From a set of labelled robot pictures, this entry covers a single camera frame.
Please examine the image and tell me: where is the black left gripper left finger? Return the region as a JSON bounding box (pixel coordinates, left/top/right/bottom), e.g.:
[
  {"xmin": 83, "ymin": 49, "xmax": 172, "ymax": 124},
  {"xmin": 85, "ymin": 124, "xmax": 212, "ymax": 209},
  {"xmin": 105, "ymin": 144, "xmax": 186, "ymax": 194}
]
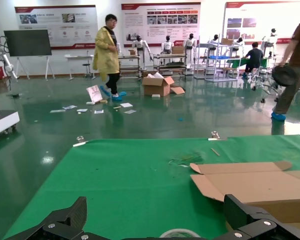
[{"xmin": 3, "ymin": 196, "xmax": 96, "ymax": 240}]

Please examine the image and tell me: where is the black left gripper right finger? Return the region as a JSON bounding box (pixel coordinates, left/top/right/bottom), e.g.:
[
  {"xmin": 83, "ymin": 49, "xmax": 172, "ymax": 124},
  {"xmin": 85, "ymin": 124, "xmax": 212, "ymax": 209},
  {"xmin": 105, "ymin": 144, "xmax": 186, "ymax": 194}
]
[{"xmin": 214, "ymin": 193, "xmax": 300, "ymax": 240}]

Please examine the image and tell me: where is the open brown cardboard box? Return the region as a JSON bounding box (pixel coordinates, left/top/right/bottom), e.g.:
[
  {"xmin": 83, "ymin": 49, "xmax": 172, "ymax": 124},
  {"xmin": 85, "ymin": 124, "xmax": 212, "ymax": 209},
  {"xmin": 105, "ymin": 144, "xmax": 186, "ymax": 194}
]
[{"xmin": 189, "ymin": 160, "xmax": 300, "ymax": 232}]

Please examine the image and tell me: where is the large open cardboard box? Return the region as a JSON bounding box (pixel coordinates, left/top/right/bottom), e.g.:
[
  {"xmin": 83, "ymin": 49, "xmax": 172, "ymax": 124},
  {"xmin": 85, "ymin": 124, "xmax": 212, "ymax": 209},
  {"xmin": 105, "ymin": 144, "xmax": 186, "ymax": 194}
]
[{"xmin": 141, "ymin": 71, "xmax": 176, "ymax": 98}]

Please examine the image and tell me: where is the green table cloth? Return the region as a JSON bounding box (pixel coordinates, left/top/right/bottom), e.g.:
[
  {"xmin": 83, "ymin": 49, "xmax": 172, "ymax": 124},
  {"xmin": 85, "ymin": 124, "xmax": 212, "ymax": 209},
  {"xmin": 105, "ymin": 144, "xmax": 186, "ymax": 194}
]
[{"xmin": 2, "ymin": 134, "xmax": 300, "ymax": 240}]

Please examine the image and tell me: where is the clear tape roll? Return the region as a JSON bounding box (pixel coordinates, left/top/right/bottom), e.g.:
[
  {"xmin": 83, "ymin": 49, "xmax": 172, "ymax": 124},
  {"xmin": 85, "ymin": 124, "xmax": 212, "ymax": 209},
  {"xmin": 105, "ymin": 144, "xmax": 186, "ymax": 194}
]
[{"xmin": 159, "ymin": 228, "xmax": 202, "ymax": 240}]

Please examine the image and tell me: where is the silver binder clip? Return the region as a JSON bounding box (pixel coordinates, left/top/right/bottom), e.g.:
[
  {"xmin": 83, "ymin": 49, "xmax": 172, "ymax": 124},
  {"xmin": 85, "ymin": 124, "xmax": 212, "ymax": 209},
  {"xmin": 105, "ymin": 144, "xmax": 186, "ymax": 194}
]
[
  {"xmin": 72, "ymin": 135, "xmax": 89, "ymax": 148},
  {"xmin": 207, "ymin": 130, "xmax": 228, "ymax": 142}
]

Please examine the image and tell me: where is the white wheeled machine base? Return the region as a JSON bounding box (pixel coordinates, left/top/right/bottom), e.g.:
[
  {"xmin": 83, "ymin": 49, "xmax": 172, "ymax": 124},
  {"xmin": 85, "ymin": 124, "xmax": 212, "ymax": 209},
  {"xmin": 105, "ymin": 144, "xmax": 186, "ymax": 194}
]
[{"xmin": 0, "ymin": 82, "xmax": 21, "ymax": 138}]

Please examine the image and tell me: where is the flat cardboard piece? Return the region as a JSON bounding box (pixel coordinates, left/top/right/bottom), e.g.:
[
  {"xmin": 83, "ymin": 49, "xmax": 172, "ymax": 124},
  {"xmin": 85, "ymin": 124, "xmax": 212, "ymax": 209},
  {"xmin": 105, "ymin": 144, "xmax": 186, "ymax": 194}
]
[{"xmin": 169, "ymin": 85, "xmax": 186, "ymax": 95}]

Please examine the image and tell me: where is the black wheeled stool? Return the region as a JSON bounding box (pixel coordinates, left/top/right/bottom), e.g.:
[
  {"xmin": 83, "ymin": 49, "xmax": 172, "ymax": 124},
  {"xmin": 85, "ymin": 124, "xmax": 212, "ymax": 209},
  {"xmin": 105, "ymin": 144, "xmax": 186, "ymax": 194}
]
[{"xmin": 251, "ymin": 63, "xmax": 298, "ymax": 103}]

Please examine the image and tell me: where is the green covered table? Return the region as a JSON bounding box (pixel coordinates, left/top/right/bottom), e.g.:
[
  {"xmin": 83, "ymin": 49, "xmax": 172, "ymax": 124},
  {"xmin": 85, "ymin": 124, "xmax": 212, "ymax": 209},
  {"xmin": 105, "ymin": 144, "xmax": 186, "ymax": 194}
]
[{"xmin": 226, "ymin": 57, "xmax": 269, "ymax": 70}]

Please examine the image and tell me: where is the white desk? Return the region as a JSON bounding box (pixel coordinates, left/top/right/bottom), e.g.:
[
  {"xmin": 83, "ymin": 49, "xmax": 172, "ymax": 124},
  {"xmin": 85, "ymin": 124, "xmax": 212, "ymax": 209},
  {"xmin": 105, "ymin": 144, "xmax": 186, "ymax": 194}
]
[{"xmin": 64, "ymin": 54, "xmax": 95, "ymax": 81}]

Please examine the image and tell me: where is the seated person in dark shirt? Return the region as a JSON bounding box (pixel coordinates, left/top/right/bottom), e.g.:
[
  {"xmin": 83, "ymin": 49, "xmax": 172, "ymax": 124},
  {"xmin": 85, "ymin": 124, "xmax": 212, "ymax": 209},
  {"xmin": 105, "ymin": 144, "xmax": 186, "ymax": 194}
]
[{"xmin": 241, "ymin": 41, "xmax": 265, "ymax": 80}]

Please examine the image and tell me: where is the metal rack cart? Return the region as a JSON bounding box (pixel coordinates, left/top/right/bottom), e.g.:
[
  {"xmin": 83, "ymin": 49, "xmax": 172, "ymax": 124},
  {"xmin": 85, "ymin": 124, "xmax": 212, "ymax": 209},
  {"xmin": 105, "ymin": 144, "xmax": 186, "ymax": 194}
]
[
  {"xmin": 152, "ymin": 53, "xmax": 188, "ymax": 77},
  {"xmin": 118, "ymin": 54, "xmax": 142, "ymax": 81}
]

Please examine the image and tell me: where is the person in yellow coat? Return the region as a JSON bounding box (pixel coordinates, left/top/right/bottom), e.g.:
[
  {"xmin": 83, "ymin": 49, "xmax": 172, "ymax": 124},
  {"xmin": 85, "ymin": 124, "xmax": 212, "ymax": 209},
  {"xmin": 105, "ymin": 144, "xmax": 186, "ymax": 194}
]
[{"xmin": 92, "ymin": 13, "xmax": 128, "ymax": 102}]

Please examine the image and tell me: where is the black display on white stand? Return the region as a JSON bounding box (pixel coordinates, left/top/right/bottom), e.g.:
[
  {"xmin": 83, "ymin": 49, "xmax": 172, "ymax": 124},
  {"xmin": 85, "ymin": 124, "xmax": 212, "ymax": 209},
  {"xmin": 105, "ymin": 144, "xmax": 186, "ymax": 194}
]
[{"xmin": 3, "ymin": 29, "xmax": 56, "ymax": 81}]

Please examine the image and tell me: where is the tall metal shelf frame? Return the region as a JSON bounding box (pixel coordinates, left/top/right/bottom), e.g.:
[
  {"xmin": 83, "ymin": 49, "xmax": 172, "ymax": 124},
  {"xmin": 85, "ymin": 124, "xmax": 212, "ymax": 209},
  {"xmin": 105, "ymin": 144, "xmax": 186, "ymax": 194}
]
[{"xmin": 192, "ymin": 39, "xmax": 239, "ymax": 83}]

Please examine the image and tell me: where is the wall board with round icons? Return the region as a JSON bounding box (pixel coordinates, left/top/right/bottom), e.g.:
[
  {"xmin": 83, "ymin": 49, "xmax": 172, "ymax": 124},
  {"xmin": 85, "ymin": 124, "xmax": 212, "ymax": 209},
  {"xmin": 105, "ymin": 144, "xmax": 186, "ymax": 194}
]
[{"xmin": 14, "ymin": 4, "xmax": 99, "ymax": 50}]

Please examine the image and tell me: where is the wall board with dark photos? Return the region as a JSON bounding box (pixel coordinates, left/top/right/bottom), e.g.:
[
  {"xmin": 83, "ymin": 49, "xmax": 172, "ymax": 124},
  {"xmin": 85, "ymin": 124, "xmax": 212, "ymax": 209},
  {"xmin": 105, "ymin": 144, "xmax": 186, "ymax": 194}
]
[{"xmin": 223, "ymin": 1, "xmax": 300, "ymax": 46}]

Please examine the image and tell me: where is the wall board with photo row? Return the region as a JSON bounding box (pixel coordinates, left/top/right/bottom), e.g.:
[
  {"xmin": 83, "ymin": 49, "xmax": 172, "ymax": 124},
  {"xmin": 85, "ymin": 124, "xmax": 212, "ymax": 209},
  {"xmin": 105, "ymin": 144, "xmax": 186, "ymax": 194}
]
[{"xmin": 121, "ymin": 2, "xmax": 202, "ymax": 48}]

